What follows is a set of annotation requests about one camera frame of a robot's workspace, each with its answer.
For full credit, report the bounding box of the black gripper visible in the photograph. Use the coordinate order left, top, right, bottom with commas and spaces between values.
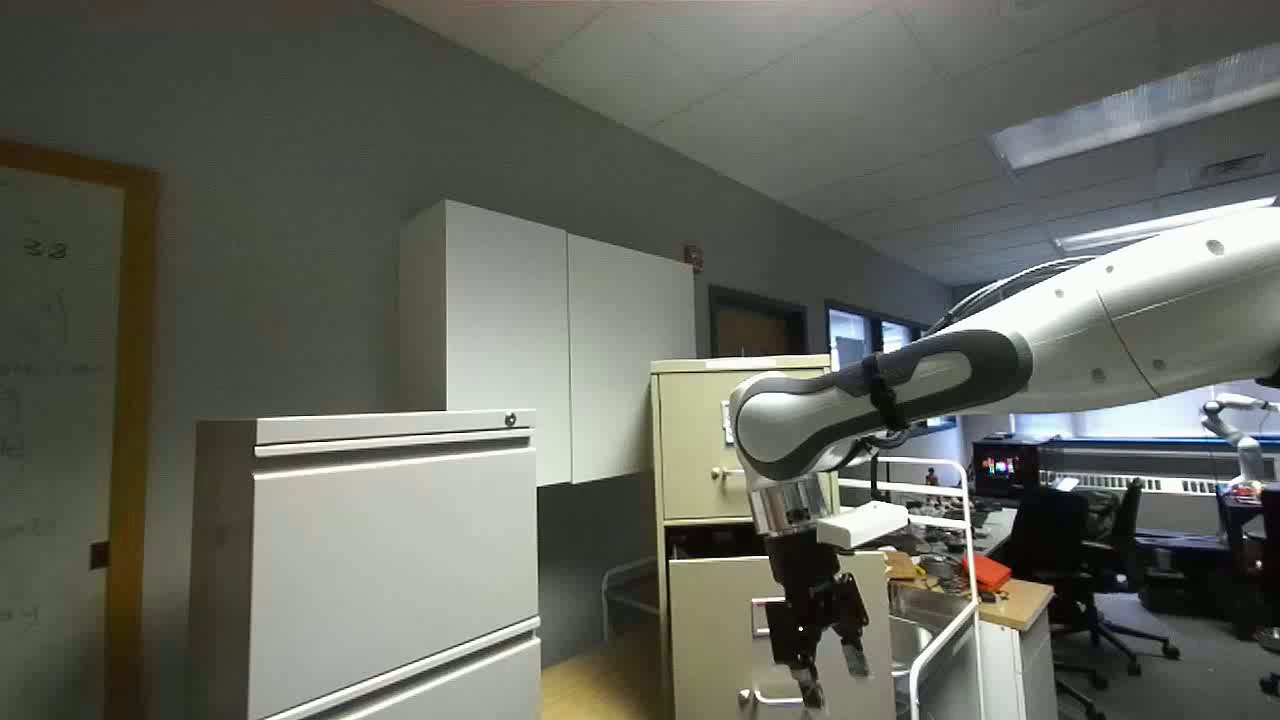
761, 530, 878, 712

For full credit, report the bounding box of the beige file cabinet drawer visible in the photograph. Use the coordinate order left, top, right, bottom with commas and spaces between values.
666, 544, 903, 720

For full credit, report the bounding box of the beige metal file cabinet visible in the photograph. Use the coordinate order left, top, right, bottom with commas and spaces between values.
648, 352, 871, 720

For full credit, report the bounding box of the white lateral file cabinet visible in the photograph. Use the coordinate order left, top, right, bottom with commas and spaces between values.
188, 404, 546, 720

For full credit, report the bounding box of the red small object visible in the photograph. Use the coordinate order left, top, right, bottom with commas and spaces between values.
966, 551, 1017, 602

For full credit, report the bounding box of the wooden side table top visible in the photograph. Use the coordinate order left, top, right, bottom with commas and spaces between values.
975, 576, 1059, 636

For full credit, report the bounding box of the black office chair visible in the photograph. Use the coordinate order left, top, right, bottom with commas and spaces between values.
994, 476, 1184, 688
1212, 485, 1280, 703

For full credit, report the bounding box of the dark computer monitor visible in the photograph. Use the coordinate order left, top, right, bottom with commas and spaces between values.
968, 442, 1044, 501

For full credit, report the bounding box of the dark wooden door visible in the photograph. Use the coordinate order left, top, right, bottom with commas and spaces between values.
705, 285, 811, 361

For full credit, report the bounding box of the wood-framed whiteboard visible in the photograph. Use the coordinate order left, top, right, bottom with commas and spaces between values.
0, 138, 164, 720

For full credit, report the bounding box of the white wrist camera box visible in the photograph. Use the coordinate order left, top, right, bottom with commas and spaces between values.
811, 501, 913, 551

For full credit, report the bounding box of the white metal tube frame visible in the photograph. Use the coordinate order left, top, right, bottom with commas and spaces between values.
838, 454, 989, 720

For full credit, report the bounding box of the white wall cabinet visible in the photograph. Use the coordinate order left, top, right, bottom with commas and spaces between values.
398, 195, 701, 492

